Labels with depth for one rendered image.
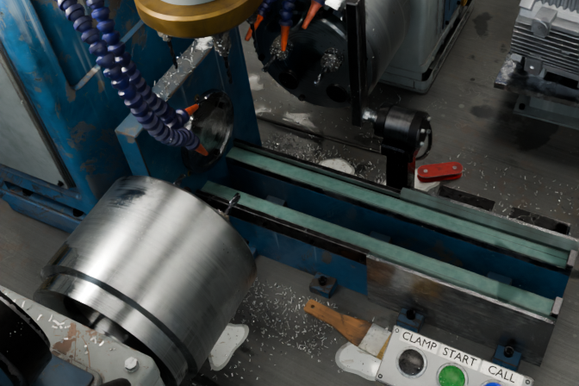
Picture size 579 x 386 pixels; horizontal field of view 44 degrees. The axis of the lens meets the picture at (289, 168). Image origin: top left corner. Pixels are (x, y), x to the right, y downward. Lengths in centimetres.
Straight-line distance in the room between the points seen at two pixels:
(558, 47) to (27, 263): 105
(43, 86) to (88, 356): 41
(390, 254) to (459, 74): 59
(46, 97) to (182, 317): 39
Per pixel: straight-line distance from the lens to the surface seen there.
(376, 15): 125
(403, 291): 116
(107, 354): 84
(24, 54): 104
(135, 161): 111
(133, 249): 91
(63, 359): 84
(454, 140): 147
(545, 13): 134
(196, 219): 93
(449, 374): 88
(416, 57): 149
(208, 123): 121
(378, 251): 115
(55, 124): 112
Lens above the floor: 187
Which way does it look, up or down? 48 degrees down
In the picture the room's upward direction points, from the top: 9 degrees counter-clockwise
